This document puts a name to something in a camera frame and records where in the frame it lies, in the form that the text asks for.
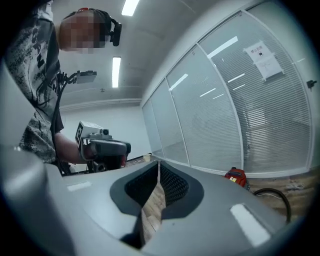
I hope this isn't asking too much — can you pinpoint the person's left hand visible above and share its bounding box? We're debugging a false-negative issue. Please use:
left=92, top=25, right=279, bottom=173
left=82, top=142, right=100, bottom=162

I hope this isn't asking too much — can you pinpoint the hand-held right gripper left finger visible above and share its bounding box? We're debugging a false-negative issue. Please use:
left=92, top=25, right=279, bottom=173
left=44, top=160, right=160, bottom=256

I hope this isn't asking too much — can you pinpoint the vacuum hose and wand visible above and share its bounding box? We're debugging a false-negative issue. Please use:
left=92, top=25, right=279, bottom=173
left=252, top=187, right=292, bottom=225

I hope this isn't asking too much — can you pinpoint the black body-worn cable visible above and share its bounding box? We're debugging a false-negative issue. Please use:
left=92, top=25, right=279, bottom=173
left=49, top=72, right=79, bottom=151

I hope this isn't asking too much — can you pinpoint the person's left forearm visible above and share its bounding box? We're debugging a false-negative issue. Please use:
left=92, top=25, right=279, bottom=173
left=53, top=130, right=87, bottom=165

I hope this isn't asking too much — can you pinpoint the black head-mounted camera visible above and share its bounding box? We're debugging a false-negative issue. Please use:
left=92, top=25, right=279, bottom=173
left=108, top=18, right=124, bottom=47

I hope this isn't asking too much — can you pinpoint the red and teal vacuum cleaner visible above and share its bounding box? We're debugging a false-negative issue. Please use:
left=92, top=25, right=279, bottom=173
left=223, top=166, right=251, bottom=191

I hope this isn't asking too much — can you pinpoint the long ceiling light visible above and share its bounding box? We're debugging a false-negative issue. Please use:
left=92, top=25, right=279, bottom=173
left=111, top=56, right=122, bottom=89
left=120, top=0, right=141, bottom=17

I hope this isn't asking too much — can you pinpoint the person's black white printed T-shirt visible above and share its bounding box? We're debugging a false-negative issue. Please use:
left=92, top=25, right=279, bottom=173
left=4, top=0, right=65, bottom=164

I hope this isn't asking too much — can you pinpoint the white paper notice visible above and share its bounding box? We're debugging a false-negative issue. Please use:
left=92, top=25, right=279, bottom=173
left=243, top=40, right=285, bottom=82

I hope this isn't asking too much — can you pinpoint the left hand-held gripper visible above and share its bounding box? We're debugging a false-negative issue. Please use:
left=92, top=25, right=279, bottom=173
left=73, top=120, right=132, bottom=174

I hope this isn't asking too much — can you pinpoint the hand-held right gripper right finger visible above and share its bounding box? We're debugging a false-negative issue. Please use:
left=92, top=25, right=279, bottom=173
left=141, top=160, right=291, bottom=256

